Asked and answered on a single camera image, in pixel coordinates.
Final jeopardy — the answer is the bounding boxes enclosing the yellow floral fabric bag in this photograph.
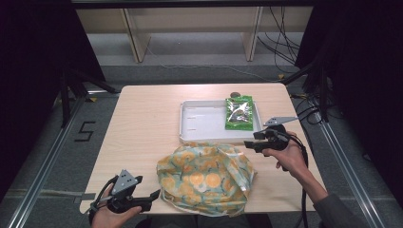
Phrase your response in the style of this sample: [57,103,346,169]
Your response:
[156,141,258,219]

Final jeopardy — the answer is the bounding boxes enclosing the black floor cables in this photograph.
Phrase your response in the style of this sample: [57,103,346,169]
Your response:
[290,91,332,128]

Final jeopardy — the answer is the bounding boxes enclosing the person's right hand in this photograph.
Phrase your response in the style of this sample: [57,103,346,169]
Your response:
[261,132,307,179]

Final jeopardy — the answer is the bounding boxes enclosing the white plastic tray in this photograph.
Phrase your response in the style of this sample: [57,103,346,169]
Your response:
[178,99,264,145]

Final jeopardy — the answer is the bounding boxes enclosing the person's legs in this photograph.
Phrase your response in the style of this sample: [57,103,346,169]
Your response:
[135,214,274,228]

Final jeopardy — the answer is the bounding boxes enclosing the light wooden desk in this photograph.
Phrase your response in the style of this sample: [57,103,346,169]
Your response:
[75,5,315,64]

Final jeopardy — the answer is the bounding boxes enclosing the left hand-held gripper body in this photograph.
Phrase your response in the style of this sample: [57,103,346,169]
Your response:
[106,169,144,214]

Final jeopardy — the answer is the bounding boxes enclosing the person's left hand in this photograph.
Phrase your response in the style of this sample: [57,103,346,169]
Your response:
[90,185,143,228]

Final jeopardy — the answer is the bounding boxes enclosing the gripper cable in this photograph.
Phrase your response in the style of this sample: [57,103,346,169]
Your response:
[283,132,311,228]
[87,175,119,223]

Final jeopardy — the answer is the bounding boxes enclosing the black curtain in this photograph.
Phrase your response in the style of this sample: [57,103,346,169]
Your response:
[294,0,403,207]
[0,0,106,202]

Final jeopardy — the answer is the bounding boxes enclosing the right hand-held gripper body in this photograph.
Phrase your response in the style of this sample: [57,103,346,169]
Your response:
[262,116,299,152]

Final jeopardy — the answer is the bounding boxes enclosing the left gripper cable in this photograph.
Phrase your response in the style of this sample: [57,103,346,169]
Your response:
[87,175,119,223]

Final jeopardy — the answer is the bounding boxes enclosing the hanging black cable bundle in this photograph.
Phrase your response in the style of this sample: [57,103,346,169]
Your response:
[256,6,301,74]

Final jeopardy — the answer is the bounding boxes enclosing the aluminium floor rail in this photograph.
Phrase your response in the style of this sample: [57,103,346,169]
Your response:
[316,119,387,228]
[6,94,88,228]

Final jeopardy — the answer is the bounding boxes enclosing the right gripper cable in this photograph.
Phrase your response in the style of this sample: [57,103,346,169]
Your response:
[283,132,311,228]

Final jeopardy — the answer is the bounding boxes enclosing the green snack packet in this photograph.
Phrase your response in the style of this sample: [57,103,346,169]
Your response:
[224,94,256,132]

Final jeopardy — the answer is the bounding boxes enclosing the black metal stand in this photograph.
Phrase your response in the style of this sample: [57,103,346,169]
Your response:
[280,58,331,124]
[59,62,121,128]

